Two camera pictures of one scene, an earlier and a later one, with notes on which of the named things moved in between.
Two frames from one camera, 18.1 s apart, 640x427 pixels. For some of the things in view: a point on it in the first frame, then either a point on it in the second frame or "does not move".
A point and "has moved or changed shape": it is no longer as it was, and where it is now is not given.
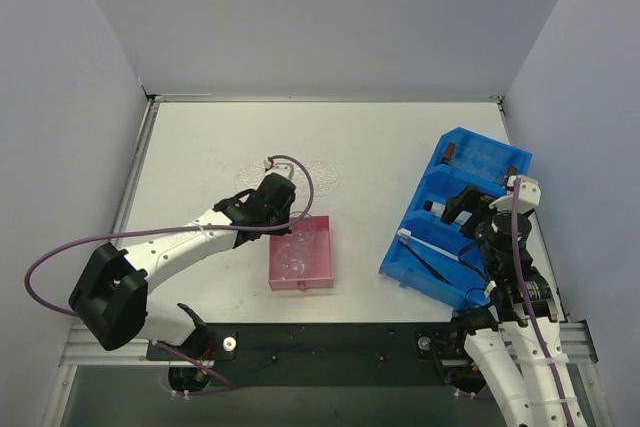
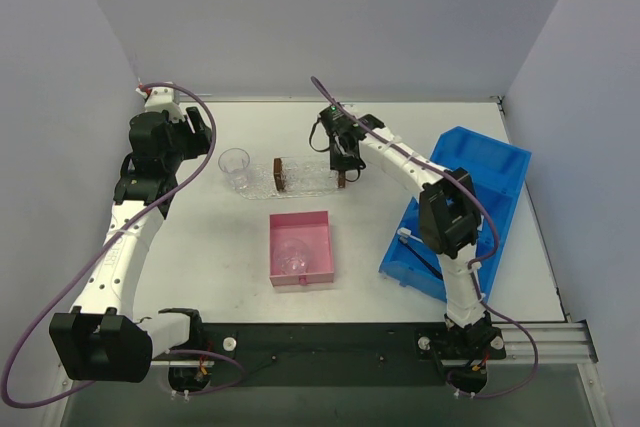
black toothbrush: (422, 261) does not move
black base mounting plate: (328, 354) does not move
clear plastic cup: (303, 231) → (234, 162)
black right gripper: (470, 205) → (344, 158)
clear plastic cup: (290, 261) does not move
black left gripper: (278, 204) → (192, 132)
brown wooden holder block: (449, 152) has moved or changed shape
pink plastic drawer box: (302, 259) does not move
